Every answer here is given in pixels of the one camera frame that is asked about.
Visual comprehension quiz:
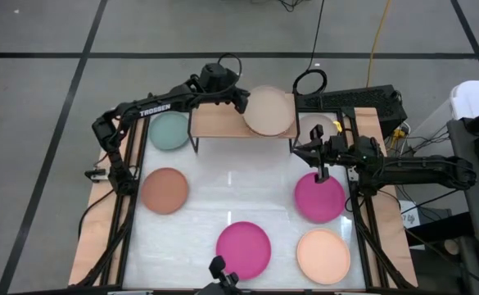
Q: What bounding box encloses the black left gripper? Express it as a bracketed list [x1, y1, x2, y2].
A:
[216, 86, 251, 115]

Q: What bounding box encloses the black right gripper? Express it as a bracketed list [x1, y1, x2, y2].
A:
[292, 124, 350, 184]

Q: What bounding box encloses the beige plate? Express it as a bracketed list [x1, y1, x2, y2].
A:
[242, 84, 296, 136]

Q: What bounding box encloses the magenta plate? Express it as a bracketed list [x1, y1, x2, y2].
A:
[294, 171, 347, 225]
[215, 221, 272, 281]

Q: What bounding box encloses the teal plate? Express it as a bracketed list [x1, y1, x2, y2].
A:
[147, 111, 191, 152]

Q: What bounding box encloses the peach plate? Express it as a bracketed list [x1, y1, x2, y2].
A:
[296, 228, 351, 286]

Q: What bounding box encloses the terracotta brown plate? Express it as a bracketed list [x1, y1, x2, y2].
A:
[140, 166, 190, 216]

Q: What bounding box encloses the black perforated computer case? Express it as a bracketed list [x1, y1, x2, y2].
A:
[295, 84, 409, 138]

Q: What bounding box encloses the yellow plug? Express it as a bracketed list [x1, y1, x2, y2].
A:
[389, 126, 408, 149]

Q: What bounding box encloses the white glossy table mat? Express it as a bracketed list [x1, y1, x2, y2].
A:
[122, 111, 367, 290]

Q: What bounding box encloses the beige round object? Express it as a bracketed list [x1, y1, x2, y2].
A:
[443, 238, 461, 256]

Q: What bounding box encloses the white rounded plastic object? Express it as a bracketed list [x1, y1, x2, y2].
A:
[450, 79, 479, 122]

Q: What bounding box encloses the wooden shelf with black frame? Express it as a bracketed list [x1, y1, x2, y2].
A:
[187, 87, 301, 155]

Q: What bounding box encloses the black cable with loop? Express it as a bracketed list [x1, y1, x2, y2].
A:
[291, 0, 328, 98]

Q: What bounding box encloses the black cable tangle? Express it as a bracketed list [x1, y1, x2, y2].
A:
[278, 0, 308, 12]

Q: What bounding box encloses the yellow cable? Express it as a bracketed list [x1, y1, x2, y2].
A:
[365, 0, 391, 88]

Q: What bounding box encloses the black curved arm cable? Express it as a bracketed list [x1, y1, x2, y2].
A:
[77, 187, 117, 241]

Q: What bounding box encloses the black aluminium rig frame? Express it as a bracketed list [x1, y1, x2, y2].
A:
[69, 93, 418, 290]

